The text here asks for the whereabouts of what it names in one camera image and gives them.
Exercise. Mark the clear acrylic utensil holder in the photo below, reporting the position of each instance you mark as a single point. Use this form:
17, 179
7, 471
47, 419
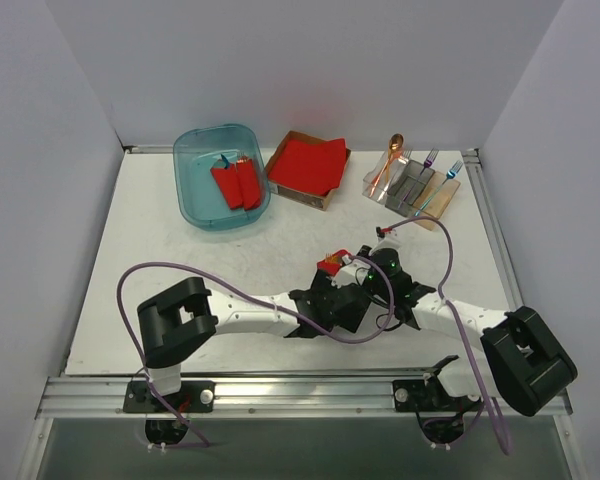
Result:
387, 196

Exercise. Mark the rolled red napkin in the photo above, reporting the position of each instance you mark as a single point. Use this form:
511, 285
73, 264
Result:
248, 183
228, 183

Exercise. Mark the copper metallic spoon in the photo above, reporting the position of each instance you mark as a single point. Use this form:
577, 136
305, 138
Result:
394, 150

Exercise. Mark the blue transparent plastic bin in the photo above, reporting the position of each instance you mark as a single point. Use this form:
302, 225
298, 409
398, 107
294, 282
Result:
195, 153

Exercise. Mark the aluminium front rail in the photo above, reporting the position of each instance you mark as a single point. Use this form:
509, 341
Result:
235, 396

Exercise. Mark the silver fork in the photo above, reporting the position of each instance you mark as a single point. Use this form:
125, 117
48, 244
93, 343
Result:
397, 164

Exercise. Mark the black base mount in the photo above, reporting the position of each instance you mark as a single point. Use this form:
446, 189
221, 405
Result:
428, 396
195, 396

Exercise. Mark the left rolled red napkin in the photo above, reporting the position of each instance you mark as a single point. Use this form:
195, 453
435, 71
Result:
228, 183

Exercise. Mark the blue metallic fork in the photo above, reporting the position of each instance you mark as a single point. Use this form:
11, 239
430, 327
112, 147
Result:
450, 175

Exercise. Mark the right rolled red napkin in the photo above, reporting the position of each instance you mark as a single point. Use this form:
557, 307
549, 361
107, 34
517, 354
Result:
248, 183

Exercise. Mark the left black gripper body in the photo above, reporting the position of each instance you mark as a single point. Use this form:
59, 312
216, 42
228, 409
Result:
350, 304

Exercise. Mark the brown cardboard napkin box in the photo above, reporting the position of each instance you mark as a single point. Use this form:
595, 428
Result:
317, 202

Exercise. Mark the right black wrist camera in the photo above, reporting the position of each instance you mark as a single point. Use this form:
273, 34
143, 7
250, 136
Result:
386, 255

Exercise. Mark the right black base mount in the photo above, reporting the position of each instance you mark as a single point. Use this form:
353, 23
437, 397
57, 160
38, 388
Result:
428, 396

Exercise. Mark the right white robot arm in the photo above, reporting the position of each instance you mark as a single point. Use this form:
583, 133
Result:
525, 365

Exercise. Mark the red paper napkin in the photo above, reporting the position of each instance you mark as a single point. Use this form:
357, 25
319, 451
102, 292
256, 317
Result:
332, 269

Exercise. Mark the red napkin stack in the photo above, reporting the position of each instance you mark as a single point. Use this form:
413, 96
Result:
314, 169

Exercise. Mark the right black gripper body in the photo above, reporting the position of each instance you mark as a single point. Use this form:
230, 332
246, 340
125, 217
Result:
362, 255

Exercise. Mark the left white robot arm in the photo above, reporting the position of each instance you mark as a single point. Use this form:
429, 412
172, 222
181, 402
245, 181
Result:
176, 322

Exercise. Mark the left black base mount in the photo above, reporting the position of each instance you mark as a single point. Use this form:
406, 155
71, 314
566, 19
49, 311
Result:
195, 396

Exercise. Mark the purple metallic fork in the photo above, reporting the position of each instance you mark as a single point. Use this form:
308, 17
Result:
415, 179

